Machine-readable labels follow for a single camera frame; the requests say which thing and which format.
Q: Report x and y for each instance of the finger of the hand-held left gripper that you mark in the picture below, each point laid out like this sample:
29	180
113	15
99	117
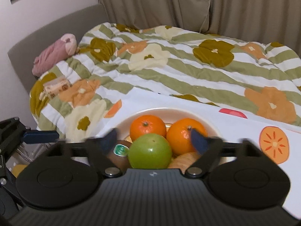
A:
41	137

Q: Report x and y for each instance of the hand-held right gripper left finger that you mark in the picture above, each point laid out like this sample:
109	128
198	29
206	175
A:
109	141

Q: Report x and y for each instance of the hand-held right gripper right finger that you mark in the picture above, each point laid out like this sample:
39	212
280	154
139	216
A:
199	142

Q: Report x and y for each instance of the brown kiwi with green sticker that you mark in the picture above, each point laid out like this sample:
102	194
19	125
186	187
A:
121	150

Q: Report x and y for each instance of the large orange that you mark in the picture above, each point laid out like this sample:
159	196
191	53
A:
181	136

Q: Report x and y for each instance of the red apple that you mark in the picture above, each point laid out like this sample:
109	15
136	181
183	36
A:
183	161

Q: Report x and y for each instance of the small tangerine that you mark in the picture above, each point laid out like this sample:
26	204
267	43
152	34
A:
147	127

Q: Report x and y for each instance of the green apple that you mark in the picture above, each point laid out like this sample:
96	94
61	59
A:
150	151

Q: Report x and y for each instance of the cream bowl with duck print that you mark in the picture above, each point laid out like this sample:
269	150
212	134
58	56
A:
164	113

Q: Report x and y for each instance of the yellow box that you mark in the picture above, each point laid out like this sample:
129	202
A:
18	170

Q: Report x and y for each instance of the white fruit-print cloth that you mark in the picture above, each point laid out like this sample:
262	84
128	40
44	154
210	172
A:
235	131

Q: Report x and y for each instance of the beige printed packet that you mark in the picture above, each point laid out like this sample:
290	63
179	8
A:
56	86

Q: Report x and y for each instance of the striped flower-print blanket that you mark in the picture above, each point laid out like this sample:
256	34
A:
176	75

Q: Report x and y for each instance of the pink plush toy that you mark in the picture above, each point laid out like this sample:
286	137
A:
51	55

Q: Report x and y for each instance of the grey padded headboard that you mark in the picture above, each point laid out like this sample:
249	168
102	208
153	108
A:
47	37

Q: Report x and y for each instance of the beige curtain panel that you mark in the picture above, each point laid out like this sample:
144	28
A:
254	7
150	2

